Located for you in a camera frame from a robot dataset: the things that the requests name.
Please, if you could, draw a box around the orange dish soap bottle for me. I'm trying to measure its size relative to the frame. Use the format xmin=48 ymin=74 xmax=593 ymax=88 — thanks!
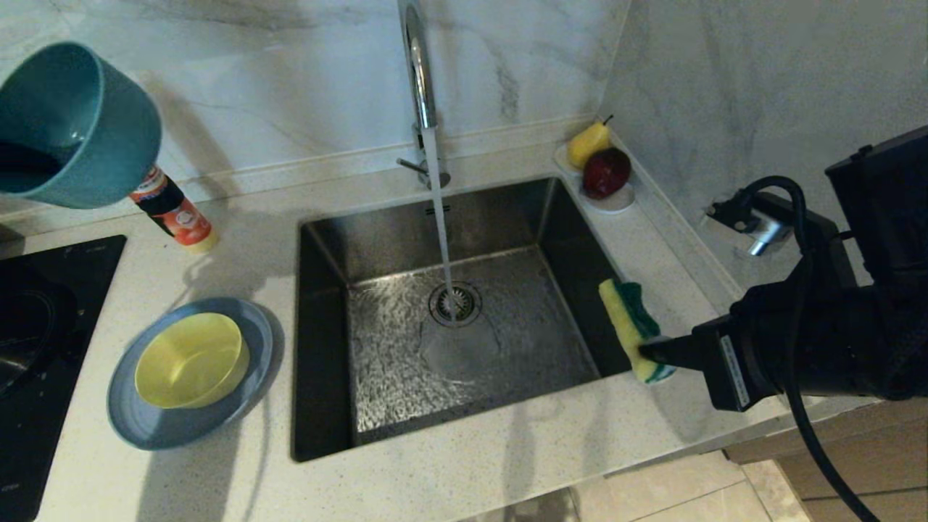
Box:
xmin=129 ymin=167 xmax=218 ymax=254

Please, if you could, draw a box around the teal bowl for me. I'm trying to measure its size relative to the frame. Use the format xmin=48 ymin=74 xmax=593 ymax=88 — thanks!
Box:
xmin=0 ymin=41 xmax=162 ymax=210

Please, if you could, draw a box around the metal sink drain strainer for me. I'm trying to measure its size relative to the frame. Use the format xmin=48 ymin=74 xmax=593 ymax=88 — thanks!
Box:
xmin=428 ymin=282 xmax=483 ymax=328

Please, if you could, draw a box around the red apple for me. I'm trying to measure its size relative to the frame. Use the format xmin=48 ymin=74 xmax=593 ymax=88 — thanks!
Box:
xmin=581 ymin=147 xmax=631 ymax=201

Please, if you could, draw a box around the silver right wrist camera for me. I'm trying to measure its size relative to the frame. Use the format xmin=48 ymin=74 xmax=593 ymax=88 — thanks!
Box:
xmin=705 ymin=190 xmax=795 ymax=256

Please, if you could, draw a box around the yellow pear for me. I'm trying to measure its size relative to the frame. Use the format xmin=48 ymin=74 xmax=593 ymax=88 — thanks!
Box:
xmin=566 ymin=115 xmax=613 ymax=170

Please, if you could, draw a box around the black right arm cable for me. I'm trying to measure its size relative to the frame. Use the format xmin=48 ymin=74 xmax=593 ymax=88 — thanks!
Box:
xmin=736 ymin=176 xmax=882 ymax=522

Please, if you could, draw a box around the green and yellow sponge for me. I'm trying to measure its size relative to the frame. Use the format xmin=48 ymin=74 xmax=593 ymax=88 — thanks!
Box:
xmin=599 ymin=279 xmax=676 ymax=385

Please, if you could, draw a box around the black induction cooktop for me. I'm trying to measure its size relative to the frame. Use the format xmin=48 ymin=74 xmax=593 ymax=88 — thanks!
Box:
xmin=0 ymin=236 xmax=125 ymax=522

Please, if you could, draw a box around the yellow bowl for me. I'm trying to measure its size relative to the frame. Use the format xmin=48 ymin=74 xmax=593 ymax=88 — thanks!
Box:
xmin=135 ymin=312 xmax=250 ymax=410

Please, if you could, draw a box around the black right wrist motor cylinder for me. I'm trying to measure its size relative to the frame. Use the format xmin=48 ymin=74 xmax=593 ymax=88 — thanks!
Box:
xmin=825 ymin=127 xmax=928 ymax=287

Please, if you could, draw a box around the grey-blue plate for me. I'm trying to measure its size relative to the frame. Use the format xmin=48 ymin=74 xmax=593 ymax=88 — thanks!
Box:
xmin=107 ymin=297 xmax=275 ymax=451

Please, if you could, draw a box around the wooden cabinet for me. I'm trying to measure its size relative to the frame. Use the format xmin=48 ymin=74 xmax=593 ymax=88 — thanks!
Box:
xmin=723 ymin=395 xmax=928 ymax=522

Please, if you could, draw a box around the chrome kitchen faucet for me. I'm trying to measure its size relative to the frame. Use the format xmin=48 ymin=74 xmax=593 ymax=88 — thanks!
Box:
xmin=396 ymin=0 xmax=452 ymax=191

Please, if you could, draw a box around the small white dish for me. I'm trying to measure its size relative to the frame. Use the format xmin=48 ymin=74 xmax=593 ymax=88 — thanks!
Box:
xmin=552 ymin=144 xmax=637 ymax=215

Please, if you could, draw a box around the stainless steel sink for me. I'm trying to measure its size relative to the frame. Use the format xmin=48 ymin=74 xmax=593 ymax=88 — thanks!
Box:
xmin=290 ymin=178 xmax=668 ymax=463

